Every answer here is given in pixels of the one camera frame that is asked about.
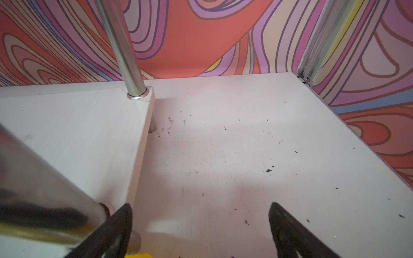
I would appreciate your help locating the aluminium frame profiles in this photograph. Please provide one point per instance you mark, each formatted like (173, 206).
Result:
(335, 19)

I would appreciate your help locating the white two-tier shelf rack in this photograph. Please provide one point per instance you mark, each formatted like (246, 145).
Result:
(75, 117)

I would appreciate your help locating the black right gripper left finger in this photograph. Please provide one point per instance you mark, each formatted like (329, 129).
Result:
(110, 240)

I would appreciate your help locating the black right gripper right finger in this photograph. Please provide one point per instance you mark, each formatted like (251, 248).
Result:
(292, 239)

